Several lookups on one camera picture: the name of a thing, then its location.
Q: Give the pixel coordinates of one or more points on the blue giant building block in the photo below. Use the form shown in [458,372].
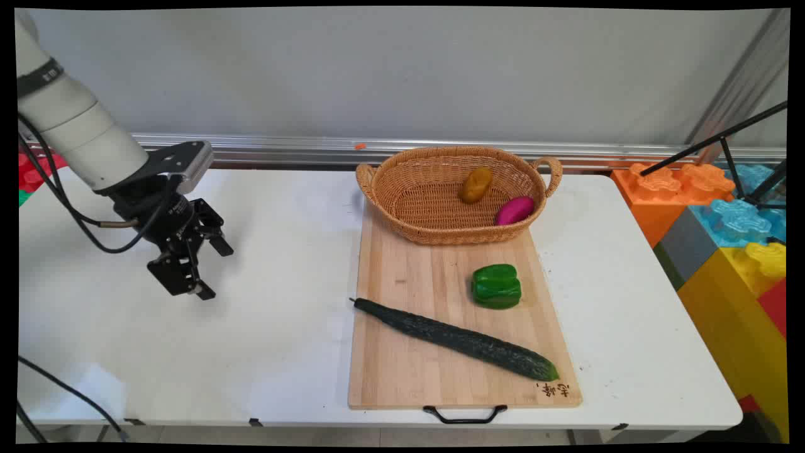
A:
[739,220]

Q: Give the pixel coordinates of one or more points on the red foam block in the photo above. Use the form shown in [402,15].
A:
[31,173]

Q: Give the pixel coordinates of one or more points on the red giant building block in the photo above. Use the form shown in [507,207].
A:
[775,305]

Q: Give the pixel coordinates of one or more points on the magenta sweet potato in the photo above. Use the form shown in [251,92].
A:
[514,211]

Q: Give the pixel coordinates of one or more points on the long dark green cucumber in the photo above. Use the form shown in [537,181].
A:
[453,338]

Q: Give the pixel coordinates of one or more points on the aluminium rail along wall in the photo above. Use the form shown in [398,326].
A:
[283,151]

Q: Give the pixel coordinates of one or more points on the orange giant building block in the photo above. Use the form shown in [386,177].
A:
[654,195]

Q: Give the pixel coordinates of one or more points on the green bell pepper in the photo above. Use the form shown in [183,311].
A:
[496,286]

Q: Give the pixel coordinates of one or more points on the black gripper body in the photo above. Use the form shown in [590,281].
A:
[165,214]

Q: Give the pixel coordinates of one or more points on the woven wicker basket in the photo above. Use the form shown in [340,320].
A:
[434,214]

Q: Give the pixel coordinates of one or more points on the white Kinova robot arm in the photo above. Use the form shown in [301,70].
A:
[82,126]

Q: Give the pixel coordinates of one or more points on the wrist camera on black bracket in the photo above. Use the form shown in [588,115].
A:
[188,160]

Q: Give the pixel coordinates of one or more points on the black tripod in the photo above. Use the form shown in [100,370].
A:
[710,139]

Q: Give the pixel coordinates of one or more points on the yellow-brown potato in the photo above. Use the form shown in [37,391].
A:
[476,185]

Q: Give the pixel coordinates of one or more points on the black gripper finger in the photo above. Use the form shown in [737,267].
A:
[182,274]
[212,226]

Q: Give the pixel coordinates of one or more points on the grey giant building block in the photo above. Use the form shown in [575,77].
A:
[685,248]

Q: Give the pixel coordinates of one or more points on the yellow giant building block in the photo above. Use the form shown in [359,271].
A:
[736,314]

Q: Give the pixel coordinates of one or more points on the green foam block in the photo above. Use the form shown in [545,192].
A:
[23,198]

